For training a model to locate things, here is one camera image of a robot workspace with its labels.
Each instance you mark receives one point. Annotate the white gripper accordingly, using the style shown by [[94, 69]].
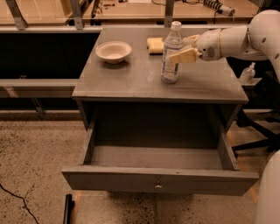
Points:
[[208, 45]]

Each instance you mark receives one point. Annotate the clear plastic water bottle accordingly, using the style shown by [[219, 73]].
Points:
[[172, 44]]

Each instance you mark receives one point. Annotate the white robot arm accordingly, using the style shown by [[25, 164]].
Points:
[[256, 41]]

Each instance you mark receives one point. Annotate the hand sanitizer pump bottle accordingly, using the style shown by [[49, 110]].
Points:
[[248, 74]]

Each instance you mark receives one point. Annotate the open grey top drawer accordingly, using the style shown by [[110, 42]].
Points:
[[158, 155]]

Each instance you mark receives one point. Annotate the yellow sponge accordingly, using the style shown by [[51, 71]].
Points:
[[155, 45]]

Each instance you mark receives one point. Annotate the power strip on bench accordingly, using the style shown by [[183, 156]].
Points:
[[219, 7]]

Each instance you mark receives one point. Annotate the white paper bowl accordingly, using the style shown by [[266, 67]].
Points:
[[113, 52]]

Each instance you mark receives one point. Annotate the grey wooden cabinet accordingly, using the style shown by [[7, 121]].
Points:
[[131, 106]]

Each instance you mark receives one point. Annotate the metal frame rail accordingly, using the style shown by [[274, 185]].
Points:
[[37, 88]]

